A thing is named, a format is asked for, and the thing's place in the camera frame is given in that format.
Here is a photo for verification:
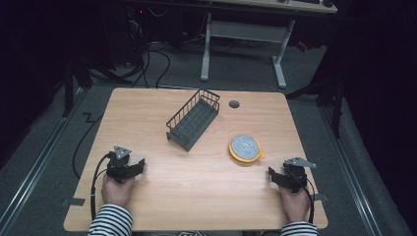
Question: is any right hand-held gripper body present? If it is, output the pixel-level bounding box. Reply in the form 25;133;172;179
278;156;318;195

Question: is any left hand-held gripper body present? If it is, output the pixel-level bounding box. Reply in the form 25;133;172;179
105;145;138;185

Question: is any person's right hand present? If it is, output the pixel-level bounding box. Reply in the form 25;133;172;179
278;186;312;224

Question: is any person's left hand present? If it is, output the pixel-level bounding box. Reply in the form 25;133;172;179
100;173;136;208

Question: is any round yellow grey sponge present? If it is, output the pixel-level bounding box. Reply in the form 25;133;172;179
227;134;267;164

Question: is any person's striped shirt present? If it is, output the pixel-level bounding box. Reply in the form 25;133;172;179
176;230;209;236

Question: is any dark metal stand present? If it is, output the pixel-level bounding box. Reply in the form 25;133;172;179
61;53;94;119
284;62;349;140

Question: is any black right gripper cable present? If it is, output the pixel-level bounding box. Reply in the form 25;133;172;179
288;170;317;224

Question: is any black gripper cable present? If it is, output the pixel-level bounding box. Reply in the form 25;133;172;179
89;152;111;221
288;170;317;224

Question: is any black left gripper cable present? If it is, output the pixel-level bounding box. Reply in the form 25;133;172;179
89;152;111;221

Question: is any black floor cable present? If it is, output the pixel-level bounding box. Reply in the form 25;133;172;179
72;111;104;180

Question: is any metal floor rail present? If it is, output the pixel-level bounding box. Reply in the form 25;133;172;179
0;88;89;228
318;106;384;236

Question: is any dark wire basket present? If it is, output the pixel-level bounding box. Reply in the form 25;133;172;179
165;88;221;152

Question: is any black floor cables bundle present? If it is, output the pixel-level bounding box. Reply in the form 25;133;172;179
127;6;172;89

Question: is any white frame desk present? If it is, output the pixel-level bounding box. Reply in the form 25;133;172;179
199;0;338;89

